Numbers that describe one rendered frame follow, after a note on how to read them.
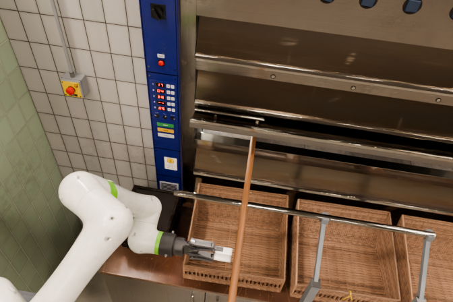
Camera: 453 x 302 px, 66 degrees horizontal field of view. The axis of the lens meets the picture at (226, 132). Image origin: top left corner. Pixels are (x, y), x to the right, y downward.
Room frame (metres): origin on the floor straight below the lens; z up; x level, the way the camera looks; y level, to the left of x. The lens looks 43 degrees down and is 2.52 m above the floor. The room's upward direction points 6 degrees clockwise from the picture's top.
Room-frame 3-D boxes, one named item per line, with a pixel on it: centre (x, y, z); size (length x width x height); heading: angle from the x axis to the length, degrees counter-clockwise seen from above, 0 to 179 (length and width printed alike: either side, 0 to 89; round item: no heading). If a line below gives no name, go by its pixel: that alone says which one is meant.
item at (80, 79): (1.37, 0.77, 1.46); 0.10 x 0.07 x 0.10; 86
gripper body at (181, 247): (0.71, 0.12, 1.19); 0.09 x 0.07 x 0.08; 85
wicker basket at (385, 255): (1.03, -0.73, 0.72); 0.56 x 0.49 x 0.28; 87
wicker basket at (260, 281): (1.08, -0.12, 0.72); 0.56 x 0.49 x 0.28; 87
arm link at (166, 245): (0.72, 0.19, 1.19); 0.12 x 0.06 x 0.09; 175
